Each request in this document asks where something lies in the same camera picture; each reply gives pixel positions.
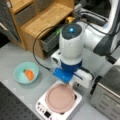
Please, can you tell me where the blue and white gripper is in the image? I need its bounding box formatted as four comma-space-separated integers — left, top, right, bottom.
53, 68, 93, 88

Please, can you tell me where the pink pan with white handle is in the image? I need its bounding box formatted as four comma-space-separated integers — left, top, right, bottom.
45, 84, 75, 113

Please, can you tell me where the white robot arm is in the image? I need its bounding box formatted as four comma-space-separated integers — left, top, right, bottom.
51, 0, 120, 88

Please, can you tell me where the silver toaster oven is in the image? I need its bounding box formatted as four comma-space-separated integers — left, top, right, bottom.
90, 65, 120, 120

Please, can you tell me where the open grey drawer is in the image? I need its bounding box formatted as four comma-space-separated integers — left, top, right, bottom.
41, 26, 62, 52

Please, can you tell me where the green item in drawer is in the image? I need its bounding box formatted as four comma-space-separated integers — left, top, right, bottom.
56, 28, 62, 35

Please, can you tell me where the orange carrot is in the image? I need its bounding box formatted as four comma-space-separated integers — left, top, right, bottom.
25, 70, 34, 80

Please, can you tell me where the yellow item in drawer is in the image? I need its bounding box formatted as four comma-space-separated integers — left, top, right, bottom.
65, 17, 74, 24

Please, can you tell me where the teal bowl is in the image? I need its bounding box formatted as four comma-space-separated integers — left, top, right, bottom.
13, 62, 39, 85

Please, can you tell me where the wooden shelf cabinet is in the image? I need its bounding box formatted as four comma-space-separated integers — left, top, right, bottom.
9, 0, 74, 59

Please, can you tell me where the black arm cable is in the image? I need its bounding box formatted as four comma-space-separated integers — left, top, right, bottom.
32, 23, 68, 72

